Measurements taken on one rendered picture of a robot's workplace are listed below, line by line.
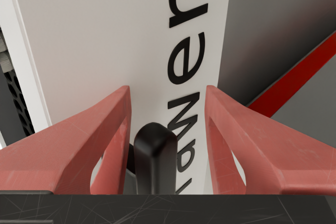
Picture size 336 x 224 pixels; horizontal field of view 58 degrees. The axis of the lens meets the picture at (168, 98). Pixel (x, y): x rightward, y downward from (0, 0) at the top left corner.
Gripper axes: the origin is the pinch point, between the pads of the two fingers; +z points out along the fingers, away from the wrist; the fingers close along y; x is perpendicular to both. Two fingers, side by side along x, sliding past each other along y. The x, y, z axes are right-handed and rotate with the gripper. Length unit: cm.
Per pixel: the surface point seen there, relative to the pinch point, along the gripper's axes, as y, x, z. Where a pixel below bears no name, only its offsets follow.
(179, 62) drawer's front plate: -0.6, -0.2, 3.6
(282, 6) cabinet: -14.8, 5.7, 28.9
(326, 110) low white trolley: -18.6, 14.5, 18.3
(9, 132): 9.0, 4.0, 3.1
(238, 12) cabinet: -7.2, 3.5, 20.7
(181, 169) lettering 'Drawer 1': -0.9, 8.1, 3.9
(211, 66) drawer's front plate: -2.5, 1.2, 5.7
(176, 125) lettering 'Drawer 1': -0.5, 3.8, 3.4
